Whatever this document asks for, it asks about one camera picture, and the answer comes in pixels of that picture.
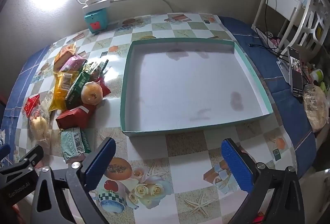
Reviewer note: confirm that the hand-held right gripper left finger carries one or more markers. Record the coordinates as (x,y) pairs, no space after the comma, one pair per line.
(99,164)

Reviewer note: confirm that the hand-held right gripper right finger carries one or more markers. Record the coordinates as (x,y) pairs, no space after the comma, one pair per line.
(236,167)

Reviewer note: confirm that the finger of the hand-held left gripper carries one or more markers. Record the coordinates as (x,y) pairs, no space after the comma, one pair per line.
(4,151)
(32,158)

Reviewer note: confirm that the light green snack packet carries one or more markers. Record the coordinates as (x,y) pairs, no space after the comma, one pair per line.
(73,145)

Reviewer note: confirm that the small pale roll packet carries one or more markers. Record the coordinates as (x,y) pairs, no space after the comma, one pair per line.
(38,126)

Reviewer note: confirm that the red print clear packet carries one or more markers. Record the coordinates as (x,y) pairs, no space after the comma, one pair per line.
(32,105)

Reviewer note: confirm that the red snack packet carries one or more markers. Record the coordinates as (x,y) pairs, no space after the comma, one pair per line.
(74,117)

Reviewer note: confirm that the round bun packet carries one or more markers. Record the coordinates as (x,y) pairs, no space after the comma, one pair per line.
(91,93)

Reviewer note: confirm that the yellow snack packet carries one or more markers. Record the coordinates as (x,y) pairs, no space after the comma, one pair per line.
(60,89)

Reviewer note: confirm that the green white biscuit packet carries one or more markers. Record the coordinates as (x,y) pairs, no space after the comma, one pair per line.
(77,87)

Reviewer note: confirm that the clear green-edged pastry packet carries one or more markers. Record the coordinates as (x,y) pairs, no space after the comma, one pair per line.
(94,69)

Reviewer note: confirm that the shallow teal cardboard box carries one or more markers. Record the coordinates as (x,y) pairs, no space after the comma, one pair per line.
(185,84)

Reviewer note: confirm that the pink snack packet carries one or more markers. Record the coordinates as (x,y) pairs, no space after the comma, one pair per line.
(74,64)

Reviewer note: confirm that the orange snack packet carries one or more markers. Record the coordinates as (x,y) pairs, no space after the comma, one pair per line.
(63,57)

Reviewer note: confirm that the checkered printed tablecloth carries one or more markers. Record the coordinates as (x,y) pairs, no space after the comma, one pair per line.
(180,157)

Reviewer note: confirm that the white snack packet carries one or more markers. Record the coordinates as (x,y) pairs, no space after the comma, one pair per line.
(47,101)

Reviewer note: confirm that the small red wrapper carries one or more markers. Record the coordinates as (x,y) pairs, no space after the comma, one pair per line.
(105,88)

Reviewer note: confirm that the blue cloth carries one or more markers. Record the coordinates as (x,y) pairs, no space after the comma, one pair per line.
(283,89)

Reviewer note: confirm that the clear plastic food bag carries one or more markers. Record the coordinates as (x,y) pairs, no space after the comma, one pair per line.
(314,107)

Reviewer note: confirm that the white phone stand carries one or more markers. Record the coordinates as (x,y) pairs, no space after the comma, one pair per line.
(283,66)

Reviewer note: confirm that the black smartphone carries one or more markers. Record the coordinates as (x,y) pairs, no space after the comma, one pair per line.
(295,71)

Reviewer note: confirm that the small green white bottle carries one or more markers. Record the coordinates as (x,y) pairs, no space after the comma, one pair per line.
(317,74)

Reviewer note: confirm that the white pink device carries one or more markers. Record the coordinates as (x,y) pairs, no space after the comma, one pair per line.
(268,35)

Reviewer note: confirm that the small teal box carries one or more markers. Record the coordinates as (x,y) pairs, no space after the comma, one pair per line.
(94,18)

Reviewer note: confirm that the white lattice shelf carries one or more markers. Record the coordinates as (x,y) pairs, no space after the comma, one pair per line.
(308,30)

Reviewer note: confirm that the white power strip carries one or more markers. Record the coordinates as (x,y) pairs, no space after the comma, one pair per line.
(99,1)

